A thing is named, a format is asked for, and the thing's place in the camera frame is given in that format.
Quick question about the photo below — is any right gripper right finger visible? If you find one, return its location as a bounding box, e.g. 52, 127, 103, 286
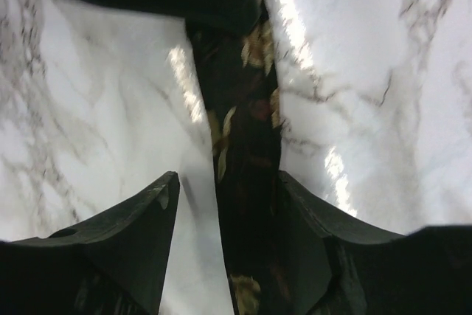
277, 172, 471, 314

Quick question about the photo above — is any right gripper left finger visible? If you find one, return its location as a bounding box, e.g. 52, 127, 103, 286
1, 172, 180, 314

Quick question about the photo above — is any black leaf patterned tie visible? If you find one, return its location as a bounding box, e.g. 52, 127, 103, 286
184, 0, 333, 315

